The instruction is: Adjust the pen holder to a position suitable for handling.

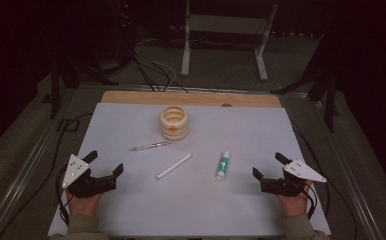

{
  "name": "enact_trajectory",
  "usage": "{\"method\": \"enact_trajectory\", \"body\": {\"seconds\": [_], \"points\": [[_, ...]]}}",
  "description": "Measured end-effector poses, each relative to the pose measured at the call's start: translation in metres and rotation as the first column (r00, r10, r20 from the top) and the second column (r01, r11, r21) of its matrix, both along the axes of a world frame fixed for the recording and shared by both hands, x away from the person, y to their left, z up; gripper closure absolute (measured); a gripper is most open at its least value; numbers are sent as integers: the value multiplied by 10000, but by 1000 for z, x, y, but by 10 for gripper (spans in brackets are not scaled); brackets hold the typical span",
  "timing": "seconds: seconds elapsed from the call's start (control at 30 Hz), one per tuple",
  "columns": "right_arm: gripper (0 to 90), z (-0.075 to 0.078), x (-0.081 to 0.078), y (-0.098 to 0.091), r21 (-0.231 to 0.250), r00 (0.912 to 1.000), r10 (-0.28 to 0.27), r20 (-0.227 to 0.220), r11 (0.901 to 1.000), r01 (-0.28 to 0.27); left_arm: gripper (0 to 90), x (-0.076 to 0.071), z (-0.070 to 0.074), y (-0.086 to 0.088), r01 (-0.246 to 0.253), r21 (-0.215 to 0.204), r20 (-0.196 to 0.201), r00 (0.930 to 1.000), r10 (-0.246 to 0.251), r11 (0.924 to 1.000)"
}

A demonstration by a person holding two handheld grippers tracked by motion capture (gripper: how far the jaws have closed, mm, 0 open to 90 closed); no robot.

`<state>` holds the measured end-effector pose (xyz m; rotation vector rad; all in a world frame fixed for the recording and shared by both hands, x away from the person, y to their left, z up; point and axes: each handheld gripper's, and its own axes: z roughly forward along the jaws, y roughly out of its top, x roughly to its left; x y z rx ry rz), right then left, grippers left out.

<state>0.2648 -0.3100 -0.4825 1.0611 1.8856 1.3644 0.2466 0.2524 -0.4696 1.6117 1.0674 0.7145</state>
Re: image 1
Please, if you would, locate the clear pen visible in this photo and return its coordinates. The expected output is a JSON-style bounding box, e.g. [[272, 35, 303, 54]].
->
[[129, 140, 173, 152]]

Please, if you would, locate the cream ribbed pen holder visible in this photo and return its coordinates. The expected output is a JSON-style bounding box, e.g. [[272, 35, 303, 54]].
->
[[158, 105, 190, 142]]

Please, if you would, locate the white pen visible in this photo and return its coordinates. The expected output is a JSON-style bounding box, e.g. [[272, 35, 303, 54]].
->
[[156, 152, 193, 180]]

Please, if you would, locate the white metal stand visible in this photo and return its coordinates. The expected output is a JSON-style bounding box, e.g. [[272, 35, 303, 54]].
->
[[180, 0, 279, 82]]

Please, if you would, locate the person's right hand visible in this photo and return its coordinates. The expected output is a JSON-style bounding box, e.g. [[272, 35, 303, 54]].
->
[[277, 181, 313, 218]]

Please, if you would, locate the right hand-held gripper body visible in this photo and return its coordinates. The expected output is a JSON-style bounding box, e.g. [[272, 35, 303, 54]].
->
[[260, 159, 328, 198]]

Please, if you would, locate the white table sheet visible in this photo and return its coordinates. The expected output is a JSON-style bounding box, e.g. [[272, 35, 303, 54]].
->
[[47, 102, 331, 238]]

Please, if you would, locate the green and white glue stick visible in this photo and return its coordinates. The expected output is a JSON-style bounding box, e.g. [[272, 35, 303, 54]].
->
[[215, 150, 231, 180]]

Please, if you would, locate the white floor cable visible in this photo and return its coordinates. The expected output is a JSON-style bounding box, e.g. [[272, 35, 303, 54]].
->
[[134, 46, 178, 92]]

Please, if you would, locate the black stand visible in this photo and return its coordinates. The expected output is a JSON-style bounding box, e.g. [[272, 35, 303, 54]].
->
[[270, 33, 341, 133], [49, 54, 120, 120]]

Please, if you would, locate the hand-held gripper cable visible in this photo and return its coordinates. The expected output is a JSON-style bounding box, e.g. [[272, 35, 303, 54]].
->
[[302, 181, 331, 222], [55, 165, 73, 227]]

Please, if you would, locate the metal floor rail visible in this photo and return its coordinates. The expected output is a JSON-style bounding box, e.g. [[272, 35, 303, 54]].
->
[[312, 99, 386, 240], [0, 111, 65, 240]]

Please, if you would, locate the black floor cable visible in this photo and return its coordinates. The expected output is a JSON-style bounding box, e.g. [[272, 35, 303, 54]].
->
[[290, 119, 359, 240], [0, 112, 94, 240], [130, 53, 189, 94]]

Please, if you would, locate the right hand-held gripper cable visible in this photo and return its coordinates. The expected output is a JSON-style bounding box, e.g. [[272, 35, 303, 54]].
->
[[302, 181, 331, 222]]

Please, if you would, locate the dark equipment rack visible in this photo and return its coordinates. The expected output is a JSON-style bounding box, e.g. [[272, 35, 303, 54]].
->
[[112, 0, 138, 66]]

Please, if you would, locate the left hand-held gripper cable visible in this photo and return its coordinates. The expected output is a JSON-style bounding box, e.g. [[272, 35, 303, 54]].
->
[[55, 165, 73, 227]]

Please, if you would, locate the person's left hand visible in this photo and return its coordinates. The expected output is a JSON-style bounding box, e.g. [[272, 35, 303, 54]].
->
[[65, 188, 104, 218]]

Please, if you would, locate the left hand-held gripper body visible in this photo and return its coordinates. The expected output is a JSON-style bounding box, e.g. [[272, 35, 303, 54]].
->
[[61, 153, 118, 199]]

